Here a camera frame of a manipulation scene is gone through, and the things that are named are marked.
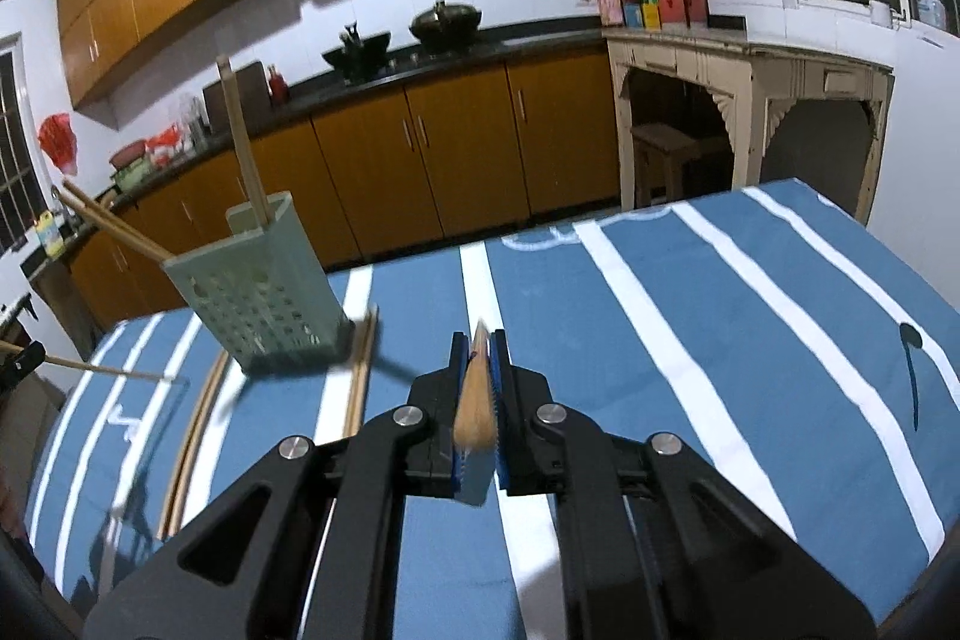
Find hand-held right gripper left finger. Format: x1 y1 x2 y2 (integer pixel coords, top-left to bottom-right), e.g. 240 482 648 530
81 331 470 640

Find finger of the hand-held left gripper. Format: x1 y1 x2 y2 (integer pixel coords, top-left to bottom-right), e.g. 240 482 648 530
0 342 46 395

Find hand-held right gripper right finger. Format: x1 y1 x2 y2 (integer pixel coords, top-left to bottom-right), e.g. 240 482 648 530
489 329 878 640

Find green perforated utensil holder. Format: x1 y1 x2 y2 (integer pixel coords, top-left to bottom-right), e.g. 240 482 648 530
163 191 353 377

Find yellow detergent bottle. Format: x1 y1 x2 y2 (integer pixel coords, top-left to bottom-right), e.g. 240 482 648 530
34 209 68 259

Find blue white striped tablecloth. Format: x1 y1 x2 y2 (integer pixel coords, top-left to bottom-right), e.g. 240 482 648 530
22 179 960 640

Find green basin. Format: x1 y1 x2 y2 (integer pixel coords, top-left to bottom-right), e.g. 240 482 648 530
111 160 155 195

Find red plastic bag on hook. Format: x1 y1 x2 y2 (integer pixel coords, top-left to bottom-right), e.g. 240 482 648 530
37 113 80 176

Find orange wooden base cabinets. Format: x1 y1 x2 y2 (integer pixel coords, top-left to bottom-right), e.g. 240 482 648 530
71 45 622 330

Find crumpled red plastic bag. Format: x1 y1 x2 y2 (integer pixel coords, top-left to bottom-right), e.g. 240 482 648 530
146 124 185 165

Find wooden stool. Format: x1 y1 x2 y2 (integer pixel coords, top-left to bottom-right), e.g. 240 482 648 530
630 121 702 210

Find dark wooden cutting board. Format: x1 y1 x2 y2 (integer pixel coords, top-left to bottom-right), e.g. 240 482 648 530
201 61 271 135

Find black kitchen countertop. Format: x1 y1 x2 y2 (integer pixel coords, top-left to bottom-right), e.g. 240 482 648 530
19 14 747 281

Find gas stove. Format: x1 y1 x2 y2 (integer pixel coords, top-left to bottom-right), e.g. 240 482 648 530
341 44 481 82

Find black open wok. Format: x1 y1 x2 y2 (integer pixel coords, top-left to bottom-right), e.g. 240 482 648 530
322 21 392 79

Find black wok with lid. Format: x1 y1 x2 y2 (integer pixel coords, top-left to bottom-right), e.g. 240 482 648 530
409 0 483 47

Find worn cream wooden sideboard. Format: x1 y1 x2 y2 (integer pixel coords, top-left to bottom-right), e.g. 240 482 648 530
604 21 895 229

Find barred window with narrow frame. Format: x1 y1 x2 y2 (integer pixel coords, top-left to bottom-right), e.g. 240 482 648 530
0 32 50 255

